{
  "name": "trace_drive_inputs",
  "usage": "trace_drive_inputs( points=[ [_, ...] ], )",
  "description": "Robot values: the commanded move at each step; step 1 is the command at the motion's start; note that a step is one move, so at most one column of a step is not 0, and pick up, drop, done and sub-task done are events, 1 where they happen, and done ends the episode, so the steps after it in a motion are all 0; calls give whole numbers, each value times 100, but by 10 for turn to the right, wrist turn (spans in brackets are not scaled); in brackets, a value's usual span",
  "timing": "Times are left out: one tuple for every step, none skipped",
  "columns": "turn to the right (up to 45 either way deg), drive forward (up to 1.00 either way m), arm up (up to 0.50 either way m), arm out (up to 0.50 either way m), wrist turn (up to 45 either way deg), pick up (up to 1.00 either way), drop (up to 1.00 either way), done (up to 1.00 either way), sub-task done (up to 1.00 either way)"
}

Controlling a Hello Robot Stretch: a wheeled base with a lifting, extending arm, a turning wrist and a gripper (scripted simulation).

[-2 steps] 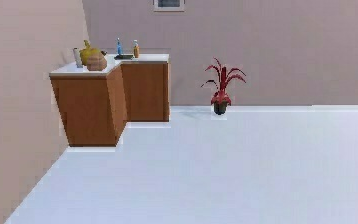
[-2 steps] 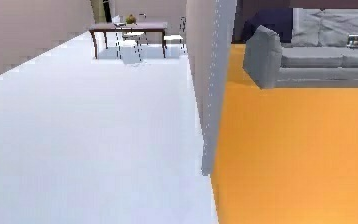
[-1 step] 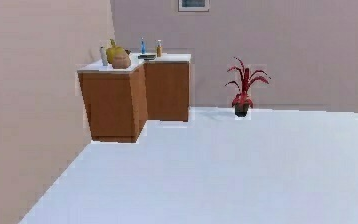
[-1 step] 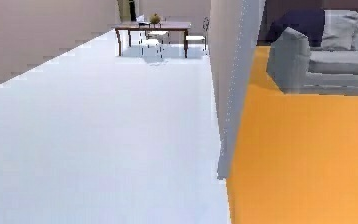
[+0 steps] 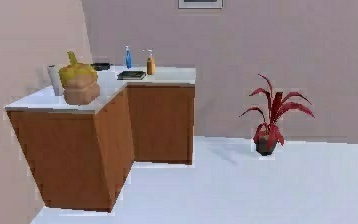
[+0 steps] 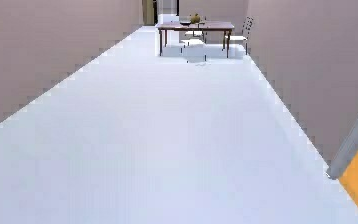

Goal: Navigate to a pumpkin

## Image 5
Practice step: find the blue spray bottle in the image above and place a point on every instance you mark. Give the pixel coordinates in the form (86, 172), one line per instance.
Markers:
(128, 59)

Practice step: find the black book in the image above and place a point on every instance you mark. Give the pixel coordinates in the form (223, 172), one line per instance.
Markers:
(131, 75)

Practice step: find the orange soap bottle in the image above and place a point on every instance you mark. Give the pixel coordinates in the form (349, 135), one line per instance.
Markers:
(150, 65)

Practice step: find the black pan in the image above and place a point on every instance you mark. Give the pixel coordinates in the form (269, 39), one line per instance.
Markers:
(101, 66)

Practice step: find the brown cupboard with white worktop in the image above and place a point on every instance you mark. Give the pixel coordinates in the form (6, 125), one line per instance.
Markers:
(77, 153)

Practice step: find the red house plant in pot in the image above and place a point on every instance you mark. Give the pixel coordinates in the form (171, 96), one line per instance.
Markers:
(274, 113)

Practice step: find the framed picture on wall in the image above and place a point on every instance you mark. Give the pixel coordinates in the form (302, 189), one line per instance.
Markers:
(200, 3)

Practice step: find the white paper roll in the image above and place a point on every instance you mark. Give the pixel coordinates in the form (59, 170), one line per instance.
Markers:
(55, 79)

